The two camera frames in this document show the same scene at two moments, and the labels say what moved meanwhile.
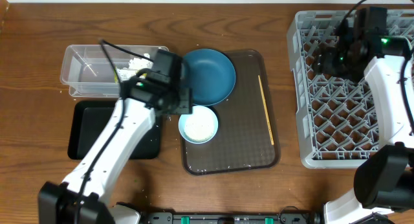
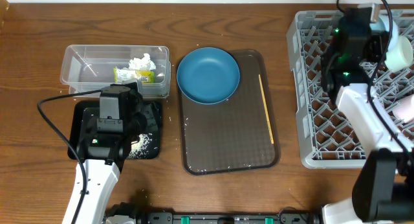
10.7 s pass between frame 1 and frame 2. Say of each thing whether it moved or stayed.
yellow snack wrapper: stayed
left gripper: moved
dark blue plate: stayed
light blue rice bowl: moved
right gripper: stayed
